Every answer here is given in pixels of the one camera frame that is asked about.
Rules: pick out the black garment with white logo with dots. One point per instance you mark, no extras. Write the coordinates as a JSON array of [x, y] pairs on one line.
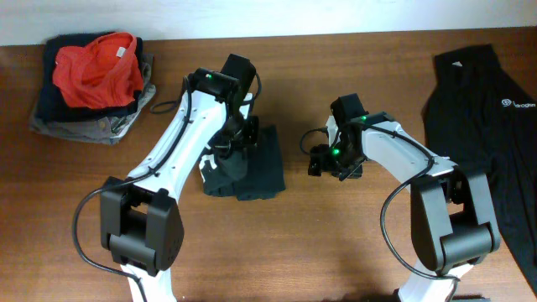
[[477, 115]]

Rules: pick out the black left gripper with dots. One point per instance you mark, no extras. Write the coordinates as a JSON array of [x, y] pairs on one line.
[[250, 136]]

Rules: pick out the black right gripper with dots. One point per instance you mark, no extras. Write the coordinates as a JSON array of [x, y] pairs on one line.
[[319, 160]]

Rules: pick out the dark green Nike t-shirt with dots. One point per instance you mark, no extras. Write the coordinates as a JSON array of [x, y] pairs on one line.
[[257, 175]]

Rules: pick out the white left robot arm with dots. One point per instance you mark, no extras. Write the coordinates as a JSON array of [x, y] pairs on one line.
[[140, 220]]

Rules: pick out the grey folded garment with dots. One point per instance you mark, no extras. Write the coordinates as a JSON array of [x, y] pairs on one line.
[[106, 130]]

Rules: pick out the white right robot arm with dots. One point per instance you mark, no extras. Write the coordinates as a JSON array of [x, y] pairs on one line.
[[452, 220]]

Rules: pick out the red folded garment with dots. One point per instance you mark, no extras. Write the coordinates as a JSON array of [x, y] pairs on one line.
[[105, 73]]

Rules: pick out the navy folded garment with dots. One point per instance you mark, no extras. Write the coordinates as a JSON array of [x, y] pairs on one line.
[[51, 106]]

